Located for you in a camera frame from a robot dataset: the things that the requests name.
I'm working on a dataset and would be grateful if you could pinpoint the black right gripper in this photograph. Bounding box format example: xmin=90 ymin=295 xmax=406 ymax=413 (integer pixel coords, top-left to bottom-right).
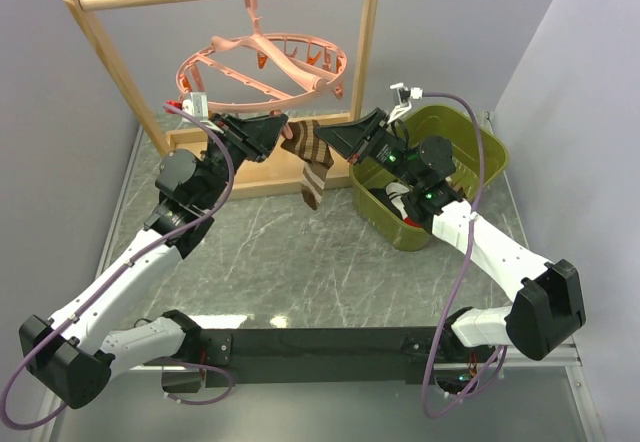
xmin=314 ymin=109 xmax=422 ymax=190

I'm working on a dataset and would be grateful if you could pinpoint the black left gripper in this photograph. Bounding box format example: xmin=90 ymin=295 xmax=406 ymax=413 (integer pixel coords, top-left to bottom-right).
xmin=199 ymin=112 xmax=289 ymax=208

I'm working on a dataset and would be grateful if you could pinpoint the brown striped sock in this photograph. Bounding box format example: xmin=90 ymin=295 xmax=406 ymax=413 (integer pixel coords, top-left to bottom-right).
xmin=281 ymin=119 xmax=334 ymax=210

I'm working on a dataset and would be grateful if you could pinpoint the pink round clip hanger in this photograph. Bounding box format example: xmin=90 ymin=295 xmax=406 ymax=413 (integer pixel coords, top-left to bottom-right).
xmin=175 ymin=0 xmax=347 ymax=113

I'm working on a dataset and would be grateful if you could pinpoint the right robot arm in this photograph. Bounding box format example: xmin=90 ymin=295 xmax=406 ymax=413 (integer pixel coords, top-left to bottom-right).
xmin=315 ymin=109 xmax=586 ymax=361

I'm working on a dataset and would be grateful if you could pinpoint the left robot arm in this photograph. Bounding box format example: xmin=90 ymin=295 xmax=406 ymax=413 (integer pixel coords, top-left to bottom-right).
xmin=19 ymin=114 xmax=288 ymax=409

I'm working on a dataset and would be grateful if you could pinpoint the wooden hanger rack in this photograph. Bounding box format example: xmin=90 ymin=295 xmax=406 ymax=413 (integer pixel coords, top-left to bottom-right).
xmin=60 ymin=0 xmax=384 ymax=201

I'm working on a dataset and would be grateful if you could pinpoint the white black sock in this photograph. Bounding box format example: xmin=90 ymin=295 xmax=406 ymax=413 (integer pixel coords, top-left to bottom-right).
xmin=369 ymin=180 xmax=420 ymax=228

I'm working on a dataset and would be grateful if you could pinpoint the green plastic bin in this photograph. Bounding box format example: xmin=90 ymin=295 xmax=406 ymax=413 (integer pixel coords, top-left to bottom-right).
xmin=348 ymin=104 xmax=510 ymax=253

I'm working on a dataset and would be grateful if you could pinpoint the black base bar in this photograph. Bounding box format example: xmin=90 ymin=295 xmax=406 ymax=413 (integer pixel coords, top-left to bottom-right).
xmin=178 ymin=327 xmax=435 ymax=385

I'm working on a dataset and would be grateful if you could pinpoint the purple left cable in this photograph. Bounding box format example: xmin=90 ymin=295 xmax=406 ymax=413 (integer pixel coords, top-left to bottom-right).
xmin=0 ymin=106 xmax=236 ymax=431

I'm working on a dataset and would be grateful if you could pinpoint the purple cable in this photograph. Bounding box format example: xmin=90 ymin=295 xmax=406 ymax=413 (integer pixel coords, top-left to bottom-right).
xmin=0 ymin=106 xmax=236 ymax=431
xmin=420 ymin=90 xmax=507 ymax=419

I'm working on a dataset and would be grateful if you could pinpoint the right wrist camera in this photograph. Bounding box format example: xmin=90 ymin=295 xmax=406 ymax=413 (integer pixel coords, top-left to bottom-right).
xmin=388 ymin=82 xmax=424 ymax=124

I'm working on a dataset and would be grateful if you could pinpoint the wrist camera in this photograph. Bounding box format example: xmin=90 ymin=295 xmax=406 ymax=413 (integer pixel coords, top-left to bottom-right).
xmin=388 ymin=82 xmax=424 ymax=124
xmin=163 ymin=92 xmax=209 ymax=120

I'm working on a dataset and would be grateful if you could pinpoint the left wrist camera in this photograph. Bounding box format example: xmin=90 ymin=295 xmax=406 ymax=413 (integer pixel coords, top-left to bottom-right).
xmin=163 ymin=92 xmax=209 ymax=120

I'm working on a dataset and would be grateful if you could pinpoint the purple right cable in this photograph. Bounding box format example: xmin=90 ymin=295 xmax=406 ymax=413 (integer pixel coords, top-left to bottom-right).
xmin=420 ymin=90 xmax=507 ymax=419

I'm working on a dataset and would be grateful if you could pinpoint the aluminium rail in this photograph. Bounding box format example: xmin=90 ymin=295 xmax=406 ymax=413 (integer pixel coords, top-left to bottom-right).
xmin=504 ymin=344 xmax=582 ymax=367

